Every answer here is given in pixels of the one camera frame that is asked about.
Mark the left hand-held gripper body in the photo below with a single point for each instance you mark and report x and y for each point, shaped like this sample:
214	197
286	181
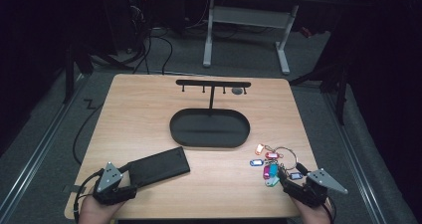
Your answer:
109	179

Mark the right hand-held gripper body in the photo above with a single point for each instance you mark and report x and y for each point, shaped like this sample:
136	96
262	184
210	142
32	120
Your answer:
318	184

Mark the black key rack with tray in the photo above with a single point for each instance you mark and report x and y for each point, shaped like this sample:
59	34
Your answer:
209	128

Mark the person's right hand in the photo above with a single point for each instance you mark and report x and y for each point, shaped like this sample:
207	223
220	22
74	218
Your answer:
310	214

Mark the person's left hand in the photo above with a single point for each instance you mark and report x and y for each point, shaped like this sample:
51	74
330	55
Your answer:
96	212

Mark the grey tape strip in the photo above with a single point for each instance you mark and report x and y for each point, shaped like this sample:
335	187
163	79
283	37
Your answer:
73	189

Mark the black metal stand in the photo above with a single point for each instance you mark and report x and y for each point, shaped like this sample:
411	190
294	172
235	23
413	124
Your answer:
69	74
341	94

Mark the grey round table grommet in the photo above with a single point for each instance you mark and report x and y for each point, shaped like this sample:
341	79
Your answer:
237	91

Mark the dark computer tower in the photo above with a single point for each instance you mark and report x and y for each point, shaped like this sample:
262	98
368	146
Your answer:
137	18

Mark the white-legged wooden desk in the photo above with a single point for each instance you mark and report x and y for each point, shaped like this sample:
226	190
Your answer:
249	16

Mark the metal floor rail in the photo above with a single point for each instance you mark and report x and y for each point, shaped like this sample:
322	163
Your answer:
40	151
355	157

